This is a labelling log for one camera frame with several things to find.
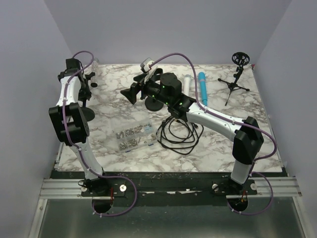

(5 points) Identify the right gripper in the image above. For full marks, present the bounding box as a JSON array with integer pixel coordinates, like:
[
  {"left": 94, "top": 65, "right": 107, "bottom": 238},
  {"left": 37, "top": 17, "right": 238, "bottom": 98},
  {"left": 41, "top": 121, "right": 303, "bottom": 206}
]
[{"left": 120, "top": 72, "right": 171, "bottom": 107}]

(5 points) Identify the glitter silver microphone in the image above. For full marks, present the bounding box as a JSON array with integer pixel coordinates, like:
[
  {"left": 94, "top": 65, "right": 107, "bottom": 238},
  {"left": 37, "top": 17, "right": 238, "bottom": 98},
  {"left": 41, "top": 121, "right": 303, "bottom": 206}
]
[{"left": 90, "top": 58, "right": 99, "bottom": 88}]

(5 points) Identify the black round-base mic stand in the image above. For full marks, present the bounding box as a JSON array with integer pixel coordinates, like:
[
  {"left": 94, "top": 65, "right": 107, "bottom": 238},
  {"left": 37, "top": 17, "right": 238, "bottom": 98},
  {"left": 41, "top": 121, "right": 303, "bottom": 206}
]
[{"left": 145, "top": 68, "right": 164, "bottom": 111}]

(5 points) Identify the black desk mic stand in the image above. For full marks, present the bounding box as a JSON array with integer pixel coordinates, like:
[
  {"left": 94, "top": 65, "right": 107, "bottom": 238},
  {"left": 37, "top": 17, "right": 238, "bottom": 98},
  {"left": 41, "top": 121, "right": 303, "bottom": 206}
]
[{"left": 81, "top": 100, "right": 95, "bottom": 121}]

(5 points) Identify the white microphone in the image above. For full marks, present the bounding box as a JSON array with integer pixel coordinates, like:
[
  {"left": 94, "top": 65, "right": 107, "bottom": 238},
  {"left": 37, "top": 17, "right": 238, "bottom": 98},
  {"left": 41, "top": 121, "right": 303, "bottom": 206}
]
[{"left": 183, "top": 74, "right": 192, "bottom": 96}]

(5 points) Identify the blue microphone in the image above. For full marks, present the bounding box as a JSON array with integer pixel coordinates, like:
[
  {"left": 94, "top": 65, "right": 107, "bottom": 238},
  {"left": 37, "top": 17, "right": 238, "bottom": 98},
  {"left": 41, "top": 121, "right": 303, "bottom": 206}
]
[{"left": 198, "top": 72, "right": 208, "bottom": 106}]

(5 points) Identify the black tripod shock-mount stand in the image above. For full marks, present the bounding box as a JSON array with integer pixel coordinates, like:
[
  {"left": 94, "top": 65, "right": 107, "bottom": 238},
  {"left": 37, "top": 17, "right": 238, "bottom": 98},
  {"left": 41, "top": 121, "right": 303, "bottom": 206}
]
[{"left": 218, "top": 52, "right": 250, "bottom": 106}]

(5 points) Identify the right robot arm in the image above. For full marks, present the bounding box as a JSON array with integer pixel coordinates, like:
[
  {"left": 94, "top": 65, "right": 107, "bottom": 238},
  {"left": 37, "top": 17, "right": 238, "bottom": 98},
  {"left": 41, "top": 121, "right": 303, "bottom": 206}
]
[{"left": 120, "top": 72, "right": 264, "bottom": 194}]

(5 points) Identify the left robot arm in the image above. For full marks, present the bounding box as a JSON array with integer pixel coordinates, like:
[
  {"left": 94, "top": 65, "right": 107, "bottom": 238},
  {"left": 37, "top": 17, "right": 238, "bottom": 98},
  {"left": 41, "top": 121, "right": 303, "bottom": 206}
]
[{"left": 49, "top": 58, "right": 104, "bottom": 181}]

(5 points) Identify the clear plastic screw box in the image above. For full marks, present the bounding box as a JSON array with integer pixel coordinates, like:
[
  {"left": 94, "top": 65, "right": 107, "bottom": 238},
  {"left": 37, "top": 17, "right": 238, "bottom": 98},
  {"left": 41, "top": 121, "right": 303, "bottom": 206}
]
[{"left": 110, "top": 117, "right": 157, "bottom": 153}]

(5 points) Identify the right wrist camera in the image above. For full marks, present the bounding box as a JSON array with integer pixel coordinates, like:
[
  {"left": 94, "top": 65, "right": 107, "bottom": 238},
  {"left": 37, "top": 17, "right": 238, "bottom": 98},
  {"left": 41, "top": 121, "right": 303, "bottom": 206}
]
[{"left": 140, "top": 58, "right": 157, "bottom": 83}]

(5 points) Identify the coiled black usb cable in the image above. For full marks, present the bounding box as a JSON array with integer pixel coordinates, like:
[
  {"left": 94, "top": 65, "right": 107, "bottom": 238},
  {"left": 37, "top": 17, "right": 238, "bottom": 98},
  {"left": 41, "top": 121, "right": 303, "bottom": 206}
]
[{"left": 157, "top": 116, "right": 205, "bottom": 156}]

